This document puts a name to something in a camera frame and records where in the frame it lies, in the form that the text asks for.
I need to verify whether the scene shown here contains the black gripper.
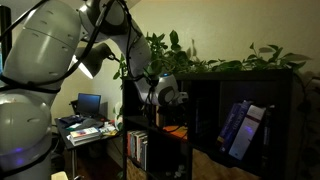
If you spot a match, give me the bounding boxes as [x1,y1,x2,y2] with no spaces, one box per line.
[162,101,188,127]

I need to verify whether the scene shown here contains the brown wooden-look book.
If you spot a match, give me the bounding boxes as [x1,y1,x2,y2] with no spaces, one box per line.
[155,105,166,128]

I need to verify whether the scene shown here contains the blue hardcover book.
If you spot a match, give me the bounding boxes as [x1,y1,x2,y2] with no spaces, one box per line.
[217,102,243,146]

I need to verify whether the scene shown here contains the purple Oxford book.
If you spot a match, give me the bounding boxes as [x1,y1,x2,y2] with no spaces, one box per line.
[219,100,254,154]

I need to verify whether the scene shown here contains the white lavender book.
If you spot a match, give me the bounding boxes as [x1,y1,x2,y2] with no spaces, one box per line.
[228,104,267,161]

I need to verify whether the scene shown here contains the black book with white print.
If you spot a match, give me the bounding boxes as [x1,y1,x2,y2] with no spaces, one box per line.
[261,104,276,162]

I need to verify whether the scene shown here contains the black vertical pole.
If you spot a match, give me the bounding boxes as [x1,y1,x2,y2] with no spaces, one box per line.
[0,4,13,68]

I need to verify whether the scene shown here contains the row of upright books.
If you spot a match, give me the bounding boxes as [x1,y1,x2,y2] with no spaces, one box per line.
[126,129,149,172]

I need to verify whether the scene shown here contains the black cube bookshelf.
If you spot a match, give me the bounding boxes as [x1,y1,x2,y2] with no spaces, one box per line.
[121,69,294,180]

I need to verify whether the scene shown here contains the green pothos plant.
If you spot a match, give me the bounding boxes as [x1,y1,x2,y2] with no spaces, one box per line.
[112,29,314,81]

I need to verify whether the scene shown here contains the small plant in white pot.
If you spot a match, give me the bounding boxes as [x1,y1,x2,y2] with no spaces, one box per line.
[112,101,125,132]

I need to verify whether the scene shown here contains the woven basket large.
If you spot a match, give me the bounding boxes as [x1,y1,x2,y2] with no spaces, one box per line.
[192,148,262,180]

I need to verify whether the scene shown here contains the colourful papers on desk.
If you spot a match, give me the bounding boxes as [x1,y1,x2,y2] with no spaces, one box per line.
[99,122,120,137]

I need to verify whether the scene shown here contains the woven basket small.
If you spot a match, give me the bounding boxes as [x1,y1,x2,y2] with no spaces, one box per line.
[126,158,148,180]

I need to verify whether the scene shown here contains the computer monitor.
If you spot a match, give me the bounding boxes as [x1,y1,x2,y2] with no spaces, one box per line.
[76,92,102,119]

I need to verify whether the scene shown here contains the stack of books on desk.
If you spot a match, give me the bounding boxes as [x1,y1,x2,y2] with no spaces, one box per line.
[67,127,103,147]

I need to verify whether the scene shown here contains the dark desk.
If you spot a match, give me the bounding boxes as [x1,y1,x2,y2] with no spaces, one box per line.
[54,114,123,180]

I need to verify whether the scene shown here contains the pale yellow box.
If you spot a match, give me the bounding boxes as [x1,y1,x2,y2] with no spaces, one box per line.
[50,171,70,180]

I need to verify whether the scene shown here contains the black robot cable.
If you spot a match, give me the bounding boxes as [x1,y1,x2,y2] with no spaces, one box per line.
[0,0,159,180]

